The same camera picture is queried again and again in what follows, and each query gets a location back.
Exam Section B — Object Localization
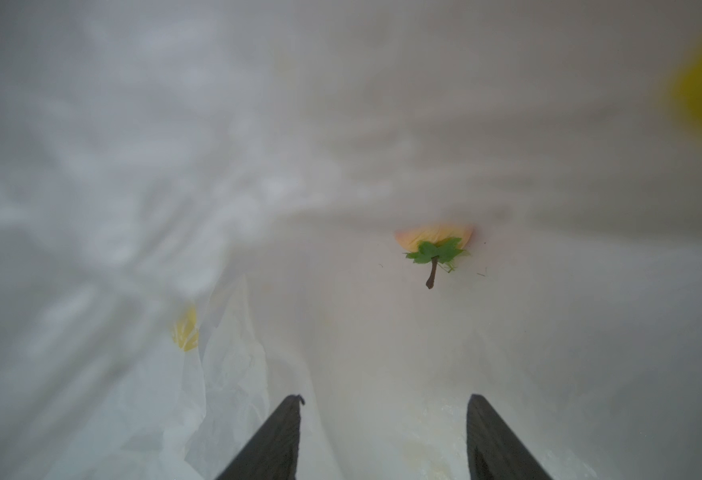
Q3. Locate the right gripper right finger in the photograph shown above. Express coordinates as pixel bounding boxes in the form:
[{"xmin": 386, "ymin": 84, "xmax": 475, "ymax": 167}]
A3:
[{"xmin": 466, "ymin": 394, "xmax": 552, "ymax": 480}]

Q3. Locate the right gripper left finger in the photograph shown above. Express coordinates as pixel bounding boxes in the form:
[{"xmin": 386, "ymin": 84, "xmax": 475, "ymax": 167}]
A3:
[{"xmin": 216, "ymin": 395, "xmax": 305, "ymax": 480}]

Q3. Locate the white plastic bag fruit print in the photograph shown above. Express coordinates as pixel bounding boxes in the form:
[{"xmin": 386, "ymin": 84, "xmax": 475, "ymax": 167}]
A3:
[{"xmin": 0, "ymin": 1, "xmax": 702, "ymax": 479}]

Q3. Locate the red apple with leaf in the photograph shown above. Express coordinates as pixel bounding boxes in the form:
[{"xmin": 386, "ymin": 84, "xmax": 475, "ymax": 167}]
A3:
[{"xmin": 394, "ymin": 223, "xmax": 476, "ymax": 290}]

